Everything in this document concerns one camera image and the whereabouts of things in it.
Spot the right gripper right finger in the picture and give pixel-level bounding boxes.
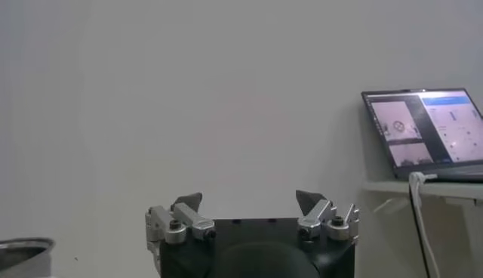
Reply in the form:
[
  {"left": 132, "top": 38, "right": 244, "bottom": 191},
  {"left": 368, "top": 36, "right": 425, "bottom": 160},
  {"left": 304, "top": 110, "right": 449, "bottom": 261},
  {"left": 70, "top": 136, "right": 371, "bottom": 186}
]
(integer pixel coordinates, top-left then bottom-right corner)
[{"left": 295, "top": 190, "right": 360, "bottom": 242}]

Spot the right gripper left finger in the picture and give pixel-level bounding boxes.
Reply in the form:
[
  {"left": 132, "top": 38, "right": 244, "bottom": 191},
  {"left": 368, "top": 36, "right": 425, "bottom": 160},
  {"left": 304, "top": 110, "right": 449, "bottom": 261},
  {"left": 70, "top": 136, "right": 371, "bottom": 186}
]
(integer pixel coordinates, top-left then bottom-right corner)
[{"left": 145, "top": 192, "right": 217, "bottom": 245}]

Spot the stainless steel steamer basket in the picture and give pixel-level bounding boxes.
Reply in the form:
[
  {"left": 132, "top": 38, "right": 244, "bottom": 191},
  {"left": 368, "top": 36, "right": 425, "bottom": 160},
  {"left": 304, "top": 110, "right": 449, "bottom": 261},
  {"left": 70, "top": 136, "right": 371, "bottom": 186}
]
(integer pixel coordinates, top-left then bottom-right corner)
[{"left": 0, "top": 236, "right": 56, "bottom": 278}]

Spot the white side table with laptop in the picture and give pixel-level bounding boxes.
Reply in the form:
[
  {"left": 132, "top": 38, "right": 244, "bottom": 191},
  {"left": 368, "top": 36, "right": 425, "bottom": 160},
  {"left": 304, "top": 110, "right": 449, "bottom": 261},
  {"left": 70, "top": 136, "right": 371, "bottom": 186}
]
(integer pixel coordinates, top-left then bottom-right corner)
[{"left": 361, "top": 179, "right": 483, "bottom": 216}]

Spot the dark grey open laptop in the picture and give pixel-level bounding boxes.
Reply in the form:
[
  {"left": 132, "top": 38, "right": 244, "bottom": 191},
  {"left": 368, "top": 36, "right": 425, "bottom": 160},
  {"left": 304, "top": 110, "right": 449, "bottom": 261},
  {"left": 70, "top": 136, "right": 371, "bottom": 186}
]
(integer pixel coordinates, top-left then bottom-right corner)
[{"left": 361, "top": 88, "right": 483, "bottom": 184}]

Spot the white laptop usb cable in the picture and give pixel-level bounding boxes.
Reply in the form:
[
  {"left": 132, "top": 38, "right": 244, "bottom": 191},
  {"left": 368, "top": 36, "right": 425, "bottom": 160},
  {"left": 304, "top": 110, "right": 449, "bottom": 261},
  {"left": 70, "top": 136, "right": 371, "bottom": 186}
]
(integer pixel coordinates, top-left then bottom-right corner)
[{"left": 409, "top": 171, "right": 442, "bottom": 278}]

